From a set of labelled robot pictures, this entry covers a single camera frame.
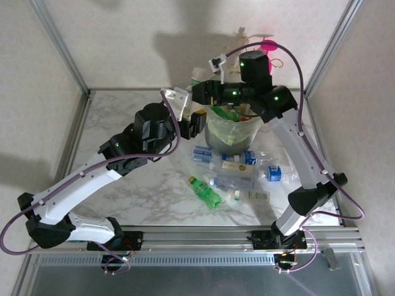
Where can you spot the clear bottle blue label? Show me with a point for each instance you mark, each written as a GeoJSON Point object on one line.
{"type": "Point", "coordinates": [274, 174]}
{"type": "Point", "coordinates": [203, 153]}
{"type": "Point", "coordinates": [248, 156]}

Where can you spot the clear bottle yellow fruit label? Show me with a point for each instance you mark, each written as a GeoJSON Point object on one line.
{"type": "Point", "coordinates": [234, 166]}

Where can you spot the crushed clear plastic bottle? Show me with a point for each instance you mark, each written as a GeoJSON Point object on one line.
{"type": "Point", "coordinates": [231, 181]}

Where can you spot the clear bottle green white label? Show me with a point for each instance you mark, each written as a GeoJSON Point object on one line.
{"type": "Point", "coordinates": [257, 195]}

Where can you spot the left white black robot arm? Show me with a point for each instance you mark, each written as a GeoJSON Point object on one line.
{"type": "Point", "coordinates": [77, 185]}

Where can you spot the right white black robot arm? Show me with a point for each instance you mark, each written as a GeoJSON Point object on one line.
{"type": "Point", "coordinates": [296, 148]}

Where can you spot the translucent bin with green liner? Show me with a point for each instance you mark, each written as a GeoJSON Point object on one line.
{"type": "Point", "coordinates": [228, 145]}

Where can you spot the pink plastic goblet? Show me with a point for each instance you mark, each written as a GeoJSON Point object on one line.
{"type": "Point", "coordinates": [268, 46]}

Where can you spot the small black control board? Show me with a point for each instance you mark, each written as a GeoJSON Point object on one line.
{"type": "Point", "coordinates": [284, 260]}
{"type": "Point", "coordinates": [115, 260]}

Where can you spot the grey metal shelf plate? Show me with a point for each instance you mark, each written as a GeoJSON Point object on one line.
{"type": "Point", "coordinates": [197, 280]}

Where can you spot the aluminium frame post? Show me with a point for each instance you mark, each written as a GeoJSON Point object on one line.
{"type": "Point", "coordinates": [59, 43]}
{"type": "Point", "coordinates": [333, 43]}

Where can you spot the aluminium mounting rail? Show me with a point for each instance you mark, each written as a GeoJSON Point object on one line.
{"type": "Point", "coordinates": [197, 239]}

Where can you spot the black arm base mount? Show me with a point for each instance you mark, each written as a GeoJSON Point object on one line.
{"type": "Point", "coordinates": [129, 240]}
{"type": "Point", "coordinates": [262, 239]}

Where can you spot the grey metal bracket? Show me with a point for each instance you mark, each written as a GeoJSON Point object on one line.
{"type": "Point", "coordinates": [331, 260]}

